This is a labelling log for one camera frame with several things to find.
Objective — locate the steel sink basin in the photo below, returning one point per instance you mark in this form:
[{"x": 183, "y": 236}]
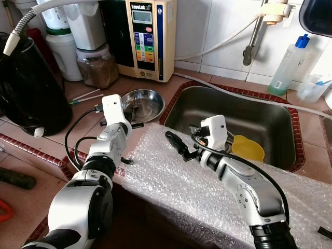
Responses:
[{"x": 249, "y": 111}]

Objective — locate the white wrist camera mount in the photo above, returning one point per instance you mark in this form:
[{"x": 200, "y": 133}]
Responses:
[
  {"x": 213, "y": 129},
  {"x": 114, "y": 111}
]

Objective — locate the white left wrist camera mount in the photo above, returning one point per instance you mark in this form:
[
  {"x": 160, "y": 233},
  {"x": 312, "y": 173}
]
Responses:
[{"x": 114, "y": 111}]

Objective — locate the black tape strip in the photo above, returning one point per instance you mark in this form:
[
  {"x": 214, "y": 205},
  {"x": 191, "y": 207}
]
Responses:
[
  {"x": 324, "y": 233},
  {"x": 127, "y": 161}
]

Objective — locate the white jar green band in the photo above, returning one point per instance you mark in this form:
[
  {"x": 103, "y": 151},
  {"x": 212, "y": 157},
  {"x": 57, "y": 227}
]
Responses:
[{"x": 65, "y": 57}]

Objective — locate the clear jar brown contents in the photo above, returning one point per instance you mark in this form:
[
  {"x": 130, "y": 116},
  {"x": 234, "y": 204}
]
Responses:
[{"x": 98, "y": 70}]

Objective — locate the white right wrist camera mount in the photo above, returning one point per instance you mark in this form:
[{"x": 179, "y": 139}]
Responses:
[{"x": 213, "y": 129}]

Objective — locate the red bottle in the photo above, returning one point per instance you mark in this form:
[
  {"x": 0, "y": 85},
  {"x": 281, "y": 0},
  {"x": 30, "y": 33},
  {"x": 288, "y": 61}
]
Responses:
[{"x": 39, "y": 46}]

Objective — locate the clear bubble wrap sheet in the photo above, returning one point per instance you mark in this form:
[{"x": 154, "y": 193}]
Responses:
[{"x": 207, "y": 207}]

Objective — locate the white labelled container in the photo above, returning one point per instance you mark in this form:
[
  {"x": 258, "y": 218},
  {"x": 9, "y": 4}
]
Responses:
[{"x": 54, "y": 13}]

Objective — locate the black kettle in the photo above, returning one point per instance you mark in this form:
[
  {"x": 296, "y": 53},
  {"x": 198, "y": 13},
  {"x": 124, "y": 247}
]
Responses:
[{"x": 28, "y": 88}]

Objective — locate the clear bottle blue cap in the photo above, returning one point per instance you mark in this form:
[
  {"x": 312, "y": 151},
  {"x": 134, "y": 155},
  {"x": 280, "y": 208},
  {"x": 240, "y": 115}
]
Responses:
[{"x": 285, "y": 67}]

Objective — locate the white plastic bottle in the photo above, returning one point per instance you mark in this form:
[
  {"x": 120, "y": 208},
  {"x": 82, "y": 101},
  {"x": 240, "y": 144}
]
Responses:
[{"x": 328, "y": 98}]

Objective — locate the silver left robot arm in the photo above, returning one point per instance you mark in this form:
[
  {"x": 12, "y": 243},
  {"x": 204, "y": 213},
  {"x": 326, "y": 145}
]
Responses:
[{"x": 83, "y": 207}]

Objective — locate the dark blue hanging pan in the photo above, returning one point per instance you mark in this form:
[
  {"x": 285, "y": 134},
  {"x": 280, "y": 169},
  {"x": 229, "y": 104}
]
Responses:
[{"x": 317, "y": 15}]

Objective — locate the steel fork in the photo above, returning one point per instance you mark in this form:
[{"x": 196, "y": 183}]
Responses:
[{"x": 136, "y": 109}]

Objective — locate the beige wall faucet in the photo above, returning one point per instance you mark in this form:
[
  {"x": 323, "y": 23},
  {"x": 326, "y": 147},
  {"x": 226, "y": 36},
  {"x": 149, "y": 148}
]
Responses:
[{"x": 257, "y": 36}]

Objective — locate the dark green vegetable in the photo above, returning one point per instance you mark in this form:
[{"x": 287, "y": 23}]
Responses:
[{"x": 15, "y": 178}]

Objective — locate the beige water ionizer machine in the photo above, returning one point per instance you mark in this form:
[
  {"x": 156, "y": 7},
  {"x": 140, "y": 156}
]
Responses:
[{"x": 150, "y": 36}]

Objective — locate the white blue toothbrush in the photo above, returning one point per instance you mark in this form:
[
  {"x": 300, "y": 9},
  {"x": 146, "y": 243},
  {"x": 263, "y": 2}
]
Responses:
[{"x": 322, "y": 82}]

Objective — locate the clear plastic cup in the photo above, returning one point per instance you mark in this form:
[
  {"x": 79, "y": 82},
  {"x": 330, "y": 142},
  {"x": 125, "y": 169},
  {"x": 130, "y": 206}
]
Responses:
[{"x": 311, "y": 89}]

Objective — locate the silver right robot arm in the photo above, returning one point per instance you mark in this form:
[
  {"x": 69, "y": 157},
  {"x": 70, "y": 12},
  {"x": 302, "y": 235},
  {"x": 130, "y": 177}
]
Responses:
[{"x": 249, "y": 192}]

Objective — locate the thin white tube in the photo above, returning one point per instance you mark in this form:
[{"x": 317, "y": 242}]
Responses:
[{"x": 218, "y": 47}]

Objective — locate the shallow steel bowl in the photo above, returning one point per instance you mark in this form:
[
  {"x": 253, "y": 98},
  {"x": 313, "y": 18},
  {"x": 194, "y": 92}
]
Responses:
[{"x": 150, "y": 101}]

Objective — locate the yellow plastic bowl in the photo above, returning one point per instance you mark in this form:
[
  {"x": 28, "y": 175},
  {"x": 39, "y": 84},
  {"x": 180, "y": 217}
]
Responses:
[{"x": 249, "y": 149}]

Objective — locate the white stick green tip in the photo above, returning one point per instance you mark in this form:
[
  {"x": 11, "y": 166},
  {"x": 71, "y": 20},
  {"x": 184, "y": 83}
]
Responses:
[
  {"x": 88, "y": 98},
  {"x": 88, "y": 93}
]

